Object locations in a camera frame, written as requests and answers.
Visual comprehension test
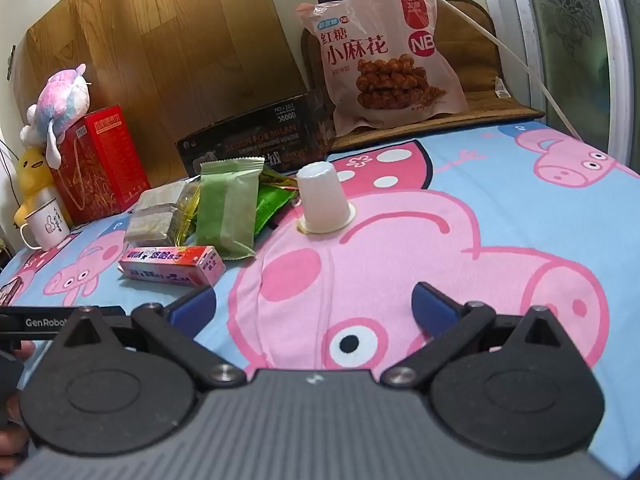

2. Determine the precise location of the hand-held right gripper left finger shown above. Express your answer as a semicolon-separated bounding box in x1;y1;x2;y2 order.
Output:
47;285;248;392

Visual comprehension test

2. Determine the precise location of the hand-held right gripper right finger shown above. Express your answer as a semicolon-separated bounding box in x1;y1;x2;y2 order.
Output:
380;281;588;392

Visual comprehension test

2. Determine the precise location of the pale green snack packet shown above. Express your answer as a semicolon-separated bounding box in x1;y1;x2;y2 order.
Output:
194;156;266;261

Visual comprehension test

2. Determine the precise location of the black cardboard box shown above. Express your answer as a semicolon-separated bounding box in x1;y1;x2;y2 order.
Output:
175;87;338;178

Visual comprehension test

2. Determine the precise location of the person's left hand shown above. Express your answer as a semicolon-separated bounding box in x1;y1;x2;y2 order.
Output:
0;341;37;467

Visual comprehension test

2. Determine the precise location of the pink candy box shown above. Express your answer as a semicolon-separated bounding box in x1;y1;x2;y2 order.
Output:
118;245;226;288

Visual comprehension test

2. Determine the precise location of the white enamel mug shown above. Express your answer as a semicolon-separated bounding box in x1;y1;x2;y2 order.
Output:
19;199;71;252

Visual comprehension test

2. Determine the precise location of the clear packet of brown cakes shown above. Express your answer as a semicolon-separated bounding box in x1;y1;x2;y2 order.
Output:
124;180;201;246

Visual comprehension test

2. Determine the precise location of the printed pig blanket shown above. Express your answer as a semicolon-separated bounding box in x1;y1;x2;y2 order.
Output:
0;120;640;477

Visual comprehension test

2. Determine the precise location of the yellow plush toy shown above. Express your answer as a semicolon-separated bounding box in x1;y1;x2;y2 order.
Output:
12;145;61;226

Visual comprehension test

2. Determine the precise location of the white plastic cup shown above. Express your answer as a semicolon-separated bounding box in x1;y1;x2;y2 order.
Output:
295;161;357;235

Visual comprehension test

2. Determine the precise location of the red gift box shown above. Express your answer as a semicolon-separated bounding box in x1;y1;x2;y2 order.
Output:
49;105;151;226

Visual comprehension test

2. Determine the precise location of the pink and blue plush toy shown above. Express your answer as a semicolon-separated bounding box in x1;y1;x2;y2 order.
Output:
20;63;92;167

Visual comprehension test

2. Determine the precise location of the large pink snack bag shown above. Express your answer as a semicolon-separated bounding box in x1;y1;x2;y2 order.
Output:
295;0;471;137

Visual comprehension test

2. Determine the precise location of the wooden board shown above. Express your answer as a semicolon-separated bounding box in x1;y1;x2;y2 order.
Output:
12;0;311;186

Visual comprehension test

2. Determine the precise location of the frosted glass door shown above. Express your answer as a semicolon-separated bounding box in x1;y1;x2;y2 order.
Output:
475;0;640;171

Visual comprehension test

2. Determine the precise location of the white cable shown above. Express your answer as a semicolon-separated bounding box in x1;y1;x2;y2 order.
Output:
386;0;585;142

